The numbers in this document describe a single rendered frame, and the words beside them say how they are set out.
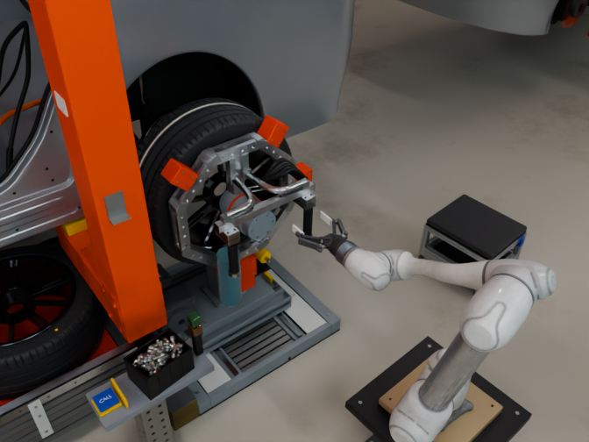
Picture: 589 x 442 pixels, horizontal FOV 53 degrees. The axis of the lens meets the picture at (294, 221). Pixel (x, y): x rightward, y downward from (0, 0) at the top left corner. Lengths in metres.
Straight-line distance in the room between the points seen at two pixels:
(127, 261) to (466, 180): 2.66
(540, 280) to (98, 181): 1.27
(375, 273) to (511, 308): 0.57
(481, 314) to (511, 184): 2.67
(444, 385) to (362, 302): 1.30
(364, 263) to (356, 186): 1.91
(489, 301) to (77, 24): 1.25
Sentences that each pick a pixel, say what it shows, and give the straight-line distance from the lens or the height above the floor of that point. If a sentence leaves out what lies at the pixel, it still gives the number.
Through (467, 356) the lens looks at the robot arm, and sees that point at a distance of 1.75.
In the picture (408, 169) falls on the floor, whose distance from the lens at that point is 4.13.
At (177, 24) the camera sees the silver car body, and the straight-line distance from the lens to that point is 2.37.
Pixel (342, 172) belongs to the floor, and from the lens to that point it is 4.03.
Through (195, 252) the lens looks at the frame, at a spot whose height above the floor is 0.73.
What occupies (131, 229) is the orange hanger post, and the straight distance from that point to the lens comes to 1.97.
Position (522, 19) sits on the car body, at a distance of 4.40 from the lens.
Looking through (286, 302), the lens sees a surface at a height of 0.15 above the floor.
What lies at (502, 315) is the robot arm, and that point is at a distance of 1.59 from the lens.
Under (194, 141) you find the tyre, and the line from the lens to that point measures 2.15.
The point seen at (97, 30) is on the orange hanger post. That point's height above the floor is 1.68.
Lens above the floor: 2.25
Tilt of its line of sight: 39 degrees down
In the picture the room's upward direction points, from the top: 1 degrees clockwise
